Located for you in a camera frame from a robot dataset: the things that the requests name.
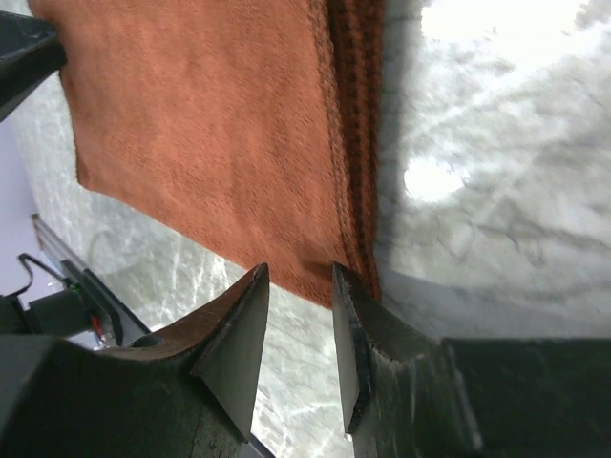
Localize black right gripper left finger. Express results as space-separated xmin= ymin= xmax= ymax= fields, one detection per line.
xmin=1 ymin=264 xmax=270 ymax=457

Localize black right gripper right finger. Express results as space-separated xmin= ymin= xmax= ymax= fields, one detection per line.
xmin=332 ymin=264 xmax=610 ymax=457

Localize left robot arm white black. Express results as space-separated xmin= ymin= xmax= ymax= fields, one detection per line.
xmin=1 ymin=11 xmax=95 ymax=338

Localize brown towel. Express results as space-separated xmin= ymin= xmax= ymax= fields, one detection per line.
xmin=30 ymin=1 xmax=384 ymax=306

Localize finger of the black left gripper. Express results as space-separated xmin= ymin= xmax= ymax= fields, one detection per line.
xmin=0 ymin=11 xmax=67 ymax=121

